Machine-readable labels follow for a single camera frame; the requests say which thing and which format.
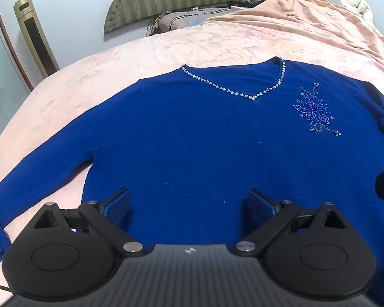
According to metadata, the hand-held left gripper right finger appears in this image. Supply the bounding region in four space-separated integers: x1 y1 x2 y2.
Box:
233 190 351 256

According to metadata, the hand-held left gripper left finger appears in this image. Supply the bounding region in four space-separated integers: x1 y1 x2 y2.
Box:
29 189 146 256

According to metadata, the blue beaded sweater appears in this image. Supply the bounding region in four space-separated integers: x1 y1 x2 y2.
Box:
0 57 384 267

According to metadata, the pink floral blanket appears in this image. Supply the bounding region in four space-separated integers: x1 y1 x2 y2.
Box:
0 26 384 295

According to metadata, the frosted glass door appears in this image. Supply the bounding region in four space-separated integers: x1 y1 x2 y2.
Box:
0 0 31 148

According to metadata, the peach blanket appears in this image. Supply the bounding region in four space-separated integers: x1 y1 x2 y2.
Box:
200 0 384 84

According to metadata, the cream quilt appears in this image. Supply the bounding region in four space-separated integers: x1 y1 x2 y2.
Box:
339 0 383 34

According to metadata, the gold tower air conditioner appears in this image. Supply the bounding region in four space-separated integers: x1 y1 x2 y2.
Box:
13 0 61 79

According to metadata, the brown door frame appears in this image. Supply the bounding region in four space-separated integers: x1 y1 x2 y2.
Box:
0 0 36 92

